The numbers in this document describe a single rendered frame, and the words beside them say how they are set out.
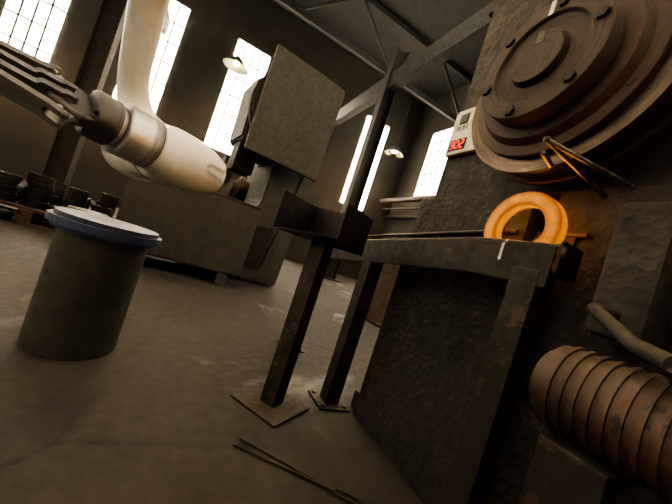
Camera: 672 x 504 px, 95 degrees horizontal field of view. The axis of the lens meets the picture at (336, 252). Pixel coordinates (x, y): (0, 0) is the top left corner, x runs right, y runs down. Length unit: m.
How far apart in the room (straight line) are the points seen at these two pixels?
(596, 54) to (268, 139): 2.72
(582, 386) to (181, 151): 0.70
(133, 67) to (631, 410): 0.92
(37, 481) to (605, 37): 1.31
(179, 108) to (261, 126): 7.81
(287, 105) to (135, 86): 2.63
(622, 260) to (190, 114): 10.66
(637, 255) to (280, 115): 2.99
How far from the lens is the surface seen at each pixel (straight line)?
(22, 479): 0.88
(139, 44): 0.77
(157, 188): 2.82
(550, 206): 0.83
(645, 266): 0.69
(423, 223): 1.19
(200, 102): 10.98
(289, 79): 3.43
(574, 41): 0.91
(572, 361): 0.54
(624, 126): 0.83
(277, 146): 3.23
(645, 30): 0.90
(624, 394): 0.52
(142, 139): 0.61
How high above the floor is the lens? 0.55
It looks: 1 degrees up
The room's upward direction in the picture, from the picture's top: 18 degrees clockwise
